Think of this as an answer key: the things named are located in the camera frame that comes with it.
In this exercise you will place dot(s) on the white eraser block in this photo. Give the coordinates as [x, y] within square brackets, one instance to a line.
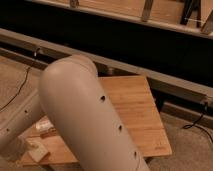
[37, 150]

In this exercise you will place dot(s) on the wooden table board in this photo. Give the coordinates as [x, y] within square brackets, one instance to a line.
[132, 99]

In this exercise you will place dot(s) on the clear plastic bottle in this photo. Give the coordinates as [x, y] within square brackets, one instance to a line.
[43, 126]

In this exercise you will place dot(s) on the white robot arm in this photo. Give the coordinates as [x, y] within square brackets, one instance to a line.
[70, 95]

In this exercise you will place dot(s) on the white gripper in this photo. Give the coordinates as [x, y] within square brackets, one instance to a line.
[13, 150]

